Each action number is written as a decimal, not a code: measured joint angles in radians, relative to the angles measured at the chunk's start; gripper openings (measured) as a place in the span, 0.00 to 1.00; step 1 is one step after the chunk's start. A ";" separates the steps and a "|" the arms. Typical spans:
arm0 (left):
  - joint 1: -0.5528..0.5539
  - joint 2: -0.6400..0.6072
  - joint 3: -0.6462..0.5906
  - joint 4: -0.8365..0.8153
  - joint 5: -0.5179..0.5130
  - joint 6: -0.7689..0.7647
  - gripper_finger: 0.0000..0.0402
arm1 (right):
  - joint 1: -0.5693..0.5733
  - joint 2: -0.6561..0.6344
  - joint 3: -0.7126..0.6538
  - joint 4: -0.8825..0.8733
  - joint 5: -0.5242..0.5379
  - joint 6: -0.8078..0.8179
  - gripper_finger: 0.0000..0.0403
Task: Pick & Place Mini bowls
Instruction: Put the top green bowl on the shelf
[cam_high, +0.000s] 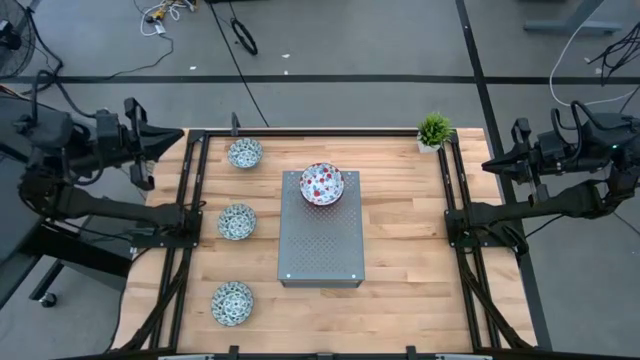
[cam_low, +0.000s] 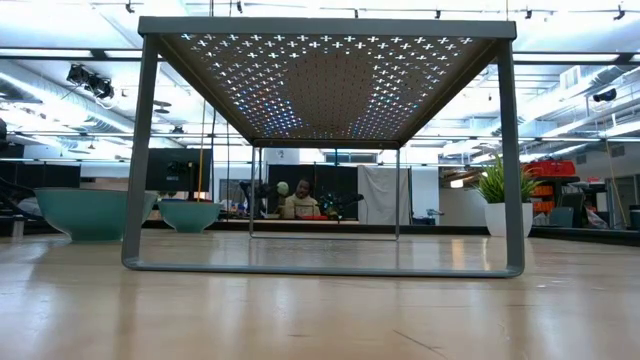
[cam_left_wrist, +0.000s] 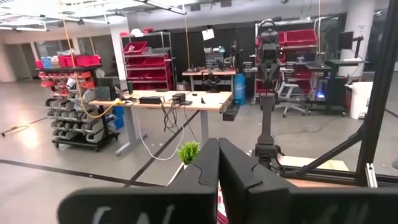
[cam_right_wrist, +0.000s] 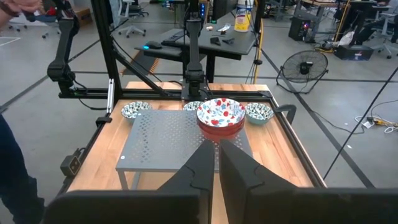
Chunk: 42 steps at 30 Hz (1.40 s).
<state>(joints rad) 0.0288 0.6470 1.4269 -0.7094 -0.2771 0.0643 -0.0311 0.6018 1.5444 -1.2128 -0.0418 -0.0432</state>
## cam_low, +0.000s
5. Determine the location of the white hanging cloth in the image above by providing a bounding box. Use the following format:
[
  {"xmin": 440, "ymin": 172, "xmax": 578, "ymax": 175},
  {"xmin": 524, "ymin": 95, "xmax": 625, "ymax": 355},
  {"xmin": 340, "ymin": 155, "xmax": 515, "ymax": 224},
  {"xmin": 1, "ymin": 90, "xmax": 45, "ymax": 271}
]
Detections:
[{"xmin": 357, "ymin": 165, "xmax": 412, "ymax": 226}]

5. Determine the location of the yellow hanging cable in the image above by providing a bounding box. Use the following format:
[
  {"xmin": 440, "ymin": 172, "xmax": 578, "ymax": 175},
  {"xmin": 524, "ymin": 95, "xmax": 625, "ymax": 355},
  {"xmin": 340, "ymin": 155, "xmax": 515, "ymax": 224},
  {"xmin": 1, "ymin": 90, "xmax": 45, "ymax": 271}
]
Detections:
[{"xmin": 197, "ymin": 99, "xmax": 207, "ymax": 221}]

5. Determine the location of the grey perforated metal riser shelf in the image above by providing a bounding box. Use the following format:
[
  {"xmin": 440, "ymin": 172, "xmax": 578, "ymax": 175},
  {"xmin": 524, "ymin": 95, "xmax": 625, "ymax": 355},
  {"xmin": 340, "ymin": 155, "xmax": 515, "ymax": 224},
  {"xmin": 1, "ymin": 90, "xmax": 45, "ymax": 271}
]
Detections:
[{"xmin": 121, "ymin": 16, "xmax": 526, "ymax": 279}]

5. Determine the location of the teal floral mini bowl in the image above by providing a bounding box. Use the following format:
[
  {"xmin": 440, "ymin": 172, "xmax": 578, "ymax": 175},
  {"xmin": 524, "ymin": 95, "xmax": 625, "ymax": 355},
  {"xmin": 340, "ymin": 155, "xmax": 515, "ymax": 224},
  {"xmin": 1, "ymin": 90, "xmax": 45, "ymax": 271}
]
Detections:
[
  {"xmin": 33, "ymin": 187, "xmax": 159, "ymax": 244},
  {"xmin": 157, "ymin": 198, "xmax": 222, "ymax": 234}
]

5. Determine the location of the rack with red bins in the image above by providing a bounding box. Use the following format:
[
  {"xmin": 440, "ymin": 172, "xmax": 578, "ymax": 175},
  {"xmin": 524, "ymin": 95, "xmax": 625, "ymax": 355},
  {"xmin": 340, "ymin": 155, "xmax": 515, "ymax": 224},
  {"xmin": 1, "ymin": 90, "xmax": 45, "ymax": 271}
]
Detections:
[{"xmin": 522, "ymin": 159, "xmax": 581, "ymax": 214}]

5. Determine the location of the black monitor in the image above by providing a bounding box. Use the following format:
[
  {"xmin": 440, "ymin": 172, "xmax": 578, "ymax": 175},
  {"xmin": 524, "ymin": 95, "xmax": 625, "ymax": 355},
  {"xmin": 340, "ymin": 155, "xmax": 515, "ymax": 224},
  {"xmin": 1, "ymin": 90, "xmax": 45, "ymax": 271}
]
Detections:
[{"xmin": 144, "ymin": 147, "xmax": 214, "ymax": 201}]

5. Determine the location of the person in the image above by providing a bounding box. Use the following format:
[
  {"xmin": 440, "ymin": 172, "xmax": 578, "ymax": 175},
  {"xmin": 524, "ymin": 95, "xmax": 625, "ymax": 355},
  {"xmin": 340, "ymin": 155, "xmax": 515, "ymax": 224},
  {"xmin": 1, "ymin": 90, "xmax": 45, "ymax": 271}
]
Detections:
[{"xmin": 280, "ymin": 178, "xmax": 322, "ymax": 220}]

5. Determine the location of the black aluminium rig frame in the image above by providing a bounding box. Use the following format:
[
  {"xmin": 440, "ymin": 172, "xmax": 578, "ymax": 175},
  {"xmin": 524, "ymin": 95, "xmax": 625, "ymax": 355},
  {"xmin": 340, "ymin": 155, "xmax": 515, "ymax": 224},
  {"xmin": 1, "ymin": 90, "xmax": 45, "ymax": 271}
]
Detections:
[{"xmin": 0, "ymin": 218, "xmax": 640, "ymax": 247}]

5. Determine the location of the black partition panel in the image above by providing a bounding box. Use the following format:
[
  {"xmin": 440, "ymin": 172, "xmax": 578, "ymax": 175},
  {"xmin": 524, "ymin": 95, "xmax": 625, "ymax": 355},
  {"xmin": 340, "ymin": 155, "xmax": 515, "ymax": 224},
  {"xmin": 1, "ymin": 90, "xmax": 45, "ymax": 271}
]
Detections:
[{"xmin": 267, "ymin": 164, "xmax": 359, "ymax": 220}]

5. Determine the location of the green plant in white pot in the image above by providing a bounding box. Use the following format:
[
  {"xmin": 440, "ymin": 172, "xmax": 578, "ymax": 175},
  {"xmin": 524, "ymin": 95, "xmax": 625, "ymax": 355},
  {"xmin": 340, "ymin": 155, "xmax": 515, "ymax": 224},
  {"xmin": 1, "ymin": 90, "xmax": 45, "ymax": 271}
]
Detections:
[{"xmin": 472, "ymin": 153, "xmax": 544, "ymax": 238}]

